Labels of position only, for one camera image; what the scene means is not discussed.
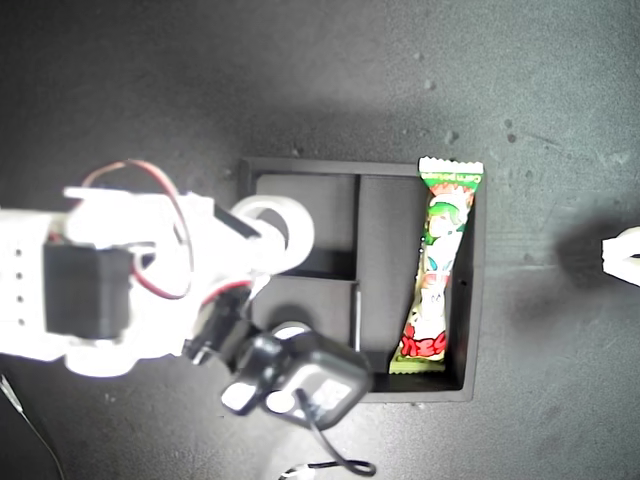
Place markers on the white tape roll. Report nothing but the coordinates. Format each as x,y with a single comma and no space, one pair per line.
290,330
302,225

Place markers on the green printed snack bar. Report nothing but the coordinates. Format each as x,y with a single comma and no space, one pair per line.
440,240

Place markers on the black compartment tray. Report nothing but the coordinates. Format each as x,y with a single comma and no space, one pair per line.
390,225

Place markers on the black camera box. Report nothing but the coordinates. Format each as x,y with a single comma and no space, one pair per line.
330,370

